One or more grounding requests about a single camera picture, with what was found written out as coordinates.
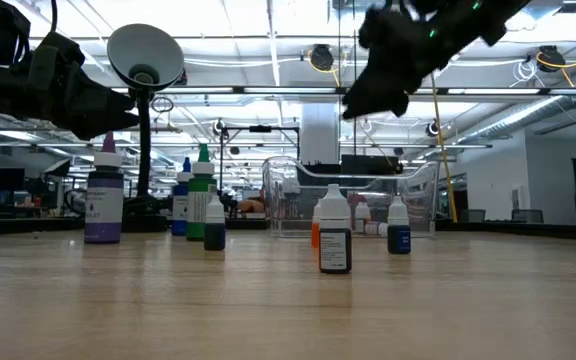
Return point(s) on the small black bottle white label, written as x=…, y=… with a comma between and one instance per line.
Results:
x=335, y=250

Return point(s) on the large violet food coloring bottle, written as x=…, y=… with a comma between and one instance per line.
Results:
x=104, y=200

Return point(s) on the black desk lamp white shade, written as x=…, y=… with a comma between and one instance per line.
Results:
x=143, y=55

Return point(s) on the white building column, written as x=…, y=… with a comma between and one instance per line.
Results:
x=320, y=135

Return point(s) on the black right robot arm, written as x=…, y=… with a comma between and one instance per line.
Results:
x=468, y=20

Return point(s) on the black monitor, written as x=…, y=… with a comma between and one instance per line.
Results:
x=368, y=165
x=7, y=179

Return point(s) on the black metal frame rig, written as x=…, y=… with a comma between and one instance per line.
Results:
x=260, y=128

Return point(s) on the clear plastic bin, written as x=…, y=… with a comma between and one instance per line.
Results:
x=288, y=220

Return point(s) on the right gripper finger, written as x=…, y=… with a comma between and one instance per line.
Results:
x=373, y=90
x=405, y=95

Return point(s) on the long ceiling light strip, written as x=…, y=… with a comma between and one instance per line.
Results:
x=288, y=90

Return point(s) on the large green food coloring bottle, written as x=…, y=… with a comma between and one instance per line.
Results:
x=199, y=210

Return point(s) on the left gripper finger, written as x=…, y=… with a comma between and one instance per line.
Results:
x=95, y=97
x=98, y=125

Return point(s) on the small dark green coloring bottle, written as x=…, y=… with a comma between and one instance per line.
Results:
x=214, y=237

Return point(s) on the large blue food coloring bottle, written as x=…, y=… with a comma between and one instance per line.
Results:
x=180, y=210

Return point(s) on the grey mesh office chair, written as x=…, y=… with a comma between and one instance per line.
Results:
x=527, y=216
x=473, y=216

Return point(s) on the small blue food coloring bottle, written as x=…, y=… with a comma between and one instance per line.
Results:
x=399, y=240

